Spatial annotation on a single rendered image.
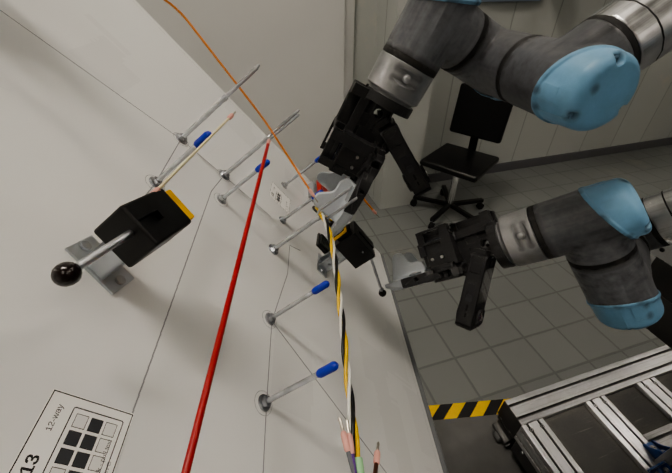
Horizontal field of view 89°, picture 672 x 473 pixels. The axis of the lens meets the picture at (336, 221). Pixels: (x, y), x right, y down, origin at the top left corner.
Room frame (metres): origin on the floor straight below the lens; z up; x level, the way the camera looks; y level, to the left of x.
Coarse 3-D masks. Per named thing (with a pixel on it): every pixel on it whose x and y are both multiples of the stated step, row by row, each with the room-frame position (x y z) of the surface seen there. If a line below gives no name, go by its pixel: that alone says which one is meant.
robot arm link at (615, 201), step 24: (576, 192) 0.37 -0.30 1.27; (600, 192) 0.35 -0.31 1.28; (624, 192) 0.33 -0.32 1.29; (528, 216) 0.37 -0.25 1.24; (552, 216) 0.35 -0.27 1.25; (576, 216) 0.34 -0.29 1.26; (600, 216) 0.33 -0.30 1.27; (624, 216) 0.32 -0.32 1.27; (648, 216) 0.31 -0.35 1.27; (552, 240) 0.33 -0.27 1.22; (576, 240) 0.33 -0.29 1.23; (600, 240) 0.32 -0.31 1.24; (624, 240) 0.32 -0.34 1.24; (576, 264) 0.33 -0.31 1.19; (600, 264) 0.31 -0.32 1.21
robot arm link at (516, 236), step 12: (504, 216) 0.39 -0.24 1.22; (516, 216) 0.38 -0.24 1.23; (504, 228) 0.37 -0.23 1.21; (516, 228) 0.36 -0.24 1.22; (528, 228) 0.36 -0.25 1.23; (504, 240) 0.36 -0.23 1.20; (516, 240) 0.35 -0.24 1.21; (528, 240) 0.35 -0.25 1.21; (504, 252) 0.36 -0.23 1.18; (516, 252) 0.35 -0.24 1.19; (528, 252) 0.34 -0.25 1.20; (540, 252) 0.34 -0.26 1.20; (516, 264) 0.35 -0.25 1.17
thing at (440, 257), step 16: (448, 224) 0.42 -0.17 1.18; (464, 224) 0.43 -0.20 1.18; (480, 224) 0.40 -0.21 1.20; (432, 240) 0.41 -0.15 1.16; (448, 240) 0.40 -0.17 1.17; (464, 240) 0.40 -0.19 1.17; (480, 240) 0.39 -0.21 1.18; (496, 240) 0.37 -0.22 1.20; (432, 256) 0.40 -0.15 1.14; (448, 256) 0.38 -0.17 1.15; (464, 256) 0.39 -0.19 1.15; (496, 256) 0.36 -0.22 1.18; (464, 272) 0.37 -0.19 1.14
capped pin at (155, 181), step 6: (204, 132) 0.32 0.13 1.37; (210, 132) 0.32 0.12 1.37; (198, 138) 0.32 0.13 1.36; (204, 138) 0.32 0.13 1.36; (198, 144) 0.32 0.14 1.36; (192, 150) 0.32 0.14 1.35; (180, 156) 0.32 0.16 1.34; (186, 156) 0.32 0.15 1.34; (174, 162) 0.32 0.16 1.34; (180, 162) 0.32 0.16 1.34; (168, 168) 0.32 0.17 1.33; (174, 168) 0.32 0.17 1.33; (162, 174) 0.32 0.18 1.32; (150, 180) 0.31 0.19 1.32; (156, 180) 0.32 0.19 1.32; (156, 186) 0.31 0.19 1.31
